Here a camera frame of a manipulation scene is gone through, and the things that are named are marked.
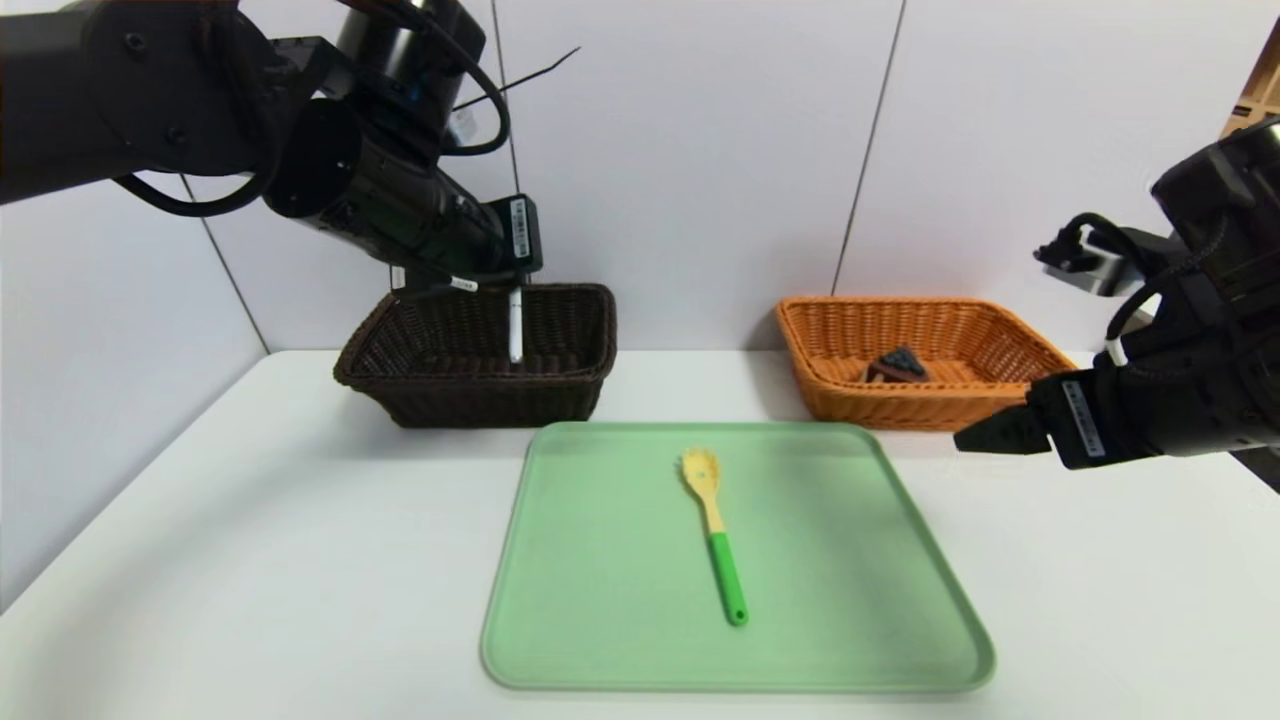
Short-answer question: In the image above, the wooden shelf cabinet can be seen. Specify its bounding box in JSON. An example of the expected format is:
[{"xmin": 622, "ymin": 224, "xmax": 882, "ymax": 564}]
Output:
[{"xmin": 1220, "ymin": 20, "xmax": 1280, "ymax": 136}]

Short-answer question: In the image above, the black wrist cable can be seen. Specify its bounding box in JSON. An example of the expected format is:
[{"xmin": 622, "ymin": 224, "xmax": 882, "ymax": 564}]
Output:
[
  {"xmin": 110, "ymin": 0, "xmax": 511, "ymax": 218},
  {"xmin": 1100, "ymin": 215, "xmax": 1231, "ymax": 366}
]

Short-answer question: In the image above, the chocolate blueberry cake slice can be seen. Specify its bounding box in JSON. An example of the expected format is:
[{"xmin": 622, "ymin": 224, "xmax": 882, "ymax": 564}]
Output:
[{"xmin": 865, "ymin": 346, "xmax": 929, "ymax": 384}]

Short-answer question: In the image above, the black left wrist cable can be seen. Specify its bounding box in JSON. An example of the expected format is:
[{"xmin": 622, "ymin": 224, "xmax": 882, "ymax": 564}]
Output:
[{"xmin": 110, "ymin": 0, "xmax": 511, "ymax": 218}]

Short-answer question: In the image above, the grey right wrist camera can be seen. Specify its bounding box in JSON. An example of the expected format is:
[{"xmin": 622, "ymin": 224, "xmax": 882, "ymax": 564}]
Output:
[{"xmin": 1035, "ymin": 213, "xmax": 1166, "ymax": 298}]

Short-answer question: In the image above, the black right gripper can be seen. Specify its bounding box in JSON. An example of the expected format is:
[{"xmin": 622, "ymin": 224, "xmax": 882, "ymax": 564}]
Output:
[{"xmin": 953, "ymin": 352, "xmax": 1244, "ymax": 471}]

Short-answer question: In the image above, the orange wicker basket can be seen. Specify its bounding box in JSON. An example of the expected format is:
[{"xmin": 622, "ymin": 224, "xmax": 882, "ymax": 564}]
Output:
[{"xmin": 775, "ymin": 297, "xmax": 1081, "ymax": 433}]

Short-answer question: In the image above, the light green plastic tray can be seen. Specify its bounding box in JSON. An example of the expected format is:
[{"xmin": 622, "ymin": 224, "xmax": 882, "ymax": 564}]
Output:
[{"xmin": 481, "ymin": 421, "xmax": 997, "ymax": 693}]

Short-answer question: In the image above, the yellow pasta spoon green handle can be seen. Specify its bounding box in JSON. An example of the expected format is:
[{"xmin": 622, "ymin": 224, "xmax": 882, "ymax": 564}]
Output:
[{"xmin": 681, "ymin": 447, "xmax": 749, "ymax": 627}]

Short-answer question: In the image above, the dark brown wicker basket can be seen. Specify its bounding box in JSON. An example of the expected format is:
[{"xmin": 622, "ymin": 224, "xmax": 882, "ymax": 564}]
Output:
[{"xmin": 333, "ymin": 284, "xmax": 618, "ymax": 430}]

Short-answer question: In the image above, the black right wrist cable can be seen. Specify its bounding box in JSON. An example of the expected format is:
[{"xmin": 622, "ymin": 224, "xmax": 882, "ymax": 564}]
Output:
[{"xmin": 1100, "ymin": 215, "xmax": 1231, "ymax": 366}]

